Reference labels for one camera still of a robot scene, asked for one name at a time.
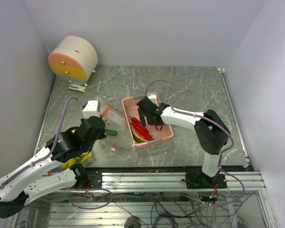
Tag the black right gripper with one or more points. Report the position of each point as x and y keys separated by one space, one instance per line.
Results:
x=142 y=116

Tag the red chili pepper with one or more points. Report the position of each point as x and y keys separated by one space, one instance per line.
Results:
x=137 y=125
x=141 y=132

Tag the watermelon slice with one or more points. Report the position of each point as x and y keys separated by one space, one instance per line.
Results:
x=138 y=138

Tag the clear zip bag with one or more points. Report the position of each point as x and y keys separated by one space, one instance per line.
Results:
x=118 y=122
x=57 y=152

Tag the yellow banana bunch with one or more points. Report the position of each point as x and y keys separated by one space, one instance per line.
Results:
x=76 y=147

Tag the green cucumber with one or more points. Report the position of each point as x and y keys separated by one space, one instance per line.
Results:
x=110 y=132

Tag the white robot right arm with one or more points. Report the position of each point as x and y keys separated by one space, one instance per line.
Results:
x=210 y=130

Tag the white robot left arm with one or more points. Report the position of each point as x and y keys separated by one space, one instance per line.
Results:
x=28 y=182

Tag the round cream drawer box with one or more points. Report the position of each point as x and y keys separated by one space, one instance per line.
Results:
x=73 y=60

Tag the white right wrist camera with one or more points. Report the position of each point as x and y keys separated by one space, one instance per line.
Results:
x=153 y=98

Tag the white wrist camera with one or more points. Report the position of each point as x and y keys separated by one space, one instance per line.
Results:
x=92 y=108
x=153 y=98

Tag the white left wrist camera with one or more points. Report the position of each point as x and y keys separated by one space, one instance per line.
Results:
x=92 y=108

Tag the small white bracket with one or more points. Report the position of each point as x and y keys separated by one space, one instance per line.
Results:
x=77 y=88

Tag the aluminium rail frame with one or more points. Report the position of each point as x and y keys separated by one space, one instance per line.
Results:
x=160 y=197

